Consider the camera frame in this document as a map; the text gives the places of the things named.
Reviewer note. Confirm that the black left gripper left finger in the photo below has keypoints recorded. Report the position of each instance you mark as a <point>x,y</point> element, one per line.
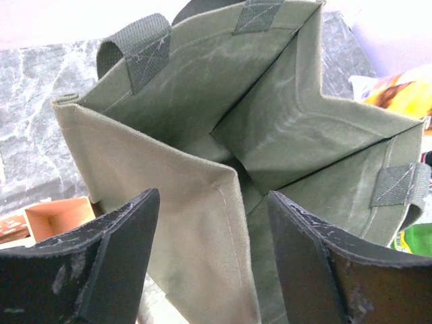
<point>92,274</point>

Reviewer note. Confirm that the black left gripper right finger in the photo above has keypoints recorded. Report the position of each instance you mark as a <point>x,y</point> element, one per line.
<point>328,275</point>

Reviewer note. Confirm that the green tea plastic bottle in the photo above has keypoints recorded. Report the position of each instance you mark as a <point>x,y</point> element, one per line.
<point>414,240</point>

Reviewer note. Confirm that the green canvas tote bag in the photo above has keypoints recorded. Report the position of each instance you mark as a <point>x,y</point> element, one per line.
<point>215,110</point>

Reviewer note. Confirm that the blue pineapple juice carton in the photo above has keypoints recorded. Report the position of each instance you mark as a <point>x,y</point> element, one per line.
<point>407,93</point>

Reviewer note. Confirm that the orange plastic organizer basket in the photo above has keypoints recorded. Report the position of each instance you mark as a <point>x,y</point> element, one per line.
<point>40,221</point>

